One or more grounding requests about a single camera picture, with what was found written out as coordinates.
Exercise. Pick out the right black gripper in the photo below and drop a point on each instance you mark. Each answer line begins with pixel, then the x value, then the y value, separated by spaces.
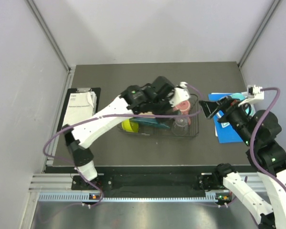
pixel 228 105

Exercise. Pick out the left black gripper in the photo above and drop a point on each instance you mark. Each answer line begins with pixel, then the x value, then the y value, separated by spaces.
pixel 166 106

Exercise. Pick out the pink glass mug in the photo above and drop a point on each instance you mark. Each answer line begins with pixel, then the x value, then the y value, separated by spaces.
pixel 182 108

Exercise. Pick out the teal scalloped plate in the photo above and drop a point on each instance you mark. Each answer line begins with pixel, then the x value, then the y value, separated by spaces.
pixel 150 122

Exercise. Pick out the clear drinking glass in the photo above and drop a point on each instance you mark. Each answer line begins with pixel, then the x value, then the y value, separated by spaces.
pixel 180 127

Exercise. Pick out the lime green bowl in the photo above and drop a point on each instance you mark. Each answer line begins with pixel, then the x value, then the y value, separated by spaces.
pixel 129 126

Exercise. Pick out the peach bird pattern plate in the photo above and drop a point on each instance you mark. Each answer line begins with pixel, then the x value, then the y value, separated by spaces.
pixel 147 115

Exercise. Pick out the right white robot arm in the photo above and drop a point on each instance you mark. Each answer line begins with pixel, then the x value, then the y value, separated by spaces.
pixel 265 155

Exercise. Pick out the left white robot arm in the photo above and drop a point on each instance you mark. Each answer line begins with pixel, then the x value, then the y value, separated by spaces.
pixel 79 137

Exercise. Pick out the blue folder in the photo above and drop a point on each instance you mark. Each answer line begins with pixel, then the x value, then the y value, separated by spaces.
pixel 224 132

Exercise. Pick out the teal cat ear headphones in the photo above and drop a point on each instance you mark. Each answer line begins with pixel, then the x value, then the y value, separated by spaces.
pixel 247 108

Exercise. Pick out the black clipboard with paper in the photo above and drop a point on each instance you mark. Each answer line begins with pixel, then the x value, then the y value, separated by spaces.
pixel 79 104

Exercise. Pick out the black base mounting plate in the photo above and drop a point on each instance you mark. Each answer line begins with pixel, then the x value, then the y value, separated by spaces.
pixel 114 178

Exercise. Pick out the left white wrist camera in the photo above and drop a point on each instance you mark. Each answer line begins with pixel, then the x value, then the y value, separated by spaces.
pixel 180 94

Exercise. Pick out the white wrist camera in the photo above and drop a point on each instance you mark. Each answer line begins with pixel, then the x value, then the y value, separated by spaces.
pixel 254 94
pixel 180 94

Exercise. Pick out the black wire dish rack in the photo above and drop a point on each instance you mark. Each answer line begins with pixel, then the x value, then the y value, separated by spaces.
pixel 193 130

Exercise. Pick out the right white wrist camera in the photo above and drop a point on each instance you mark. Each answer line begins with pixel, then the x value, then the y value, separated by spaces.
pixel 254 94

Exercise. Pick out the grey slotted cable duct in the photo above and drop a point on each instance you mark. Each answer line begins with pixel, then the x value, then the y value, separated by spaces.
pixel 89 197

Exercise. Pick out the aluminium rail frame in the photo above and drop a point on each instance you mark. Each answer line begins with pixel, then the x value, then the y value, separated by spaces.
pixel 63 182

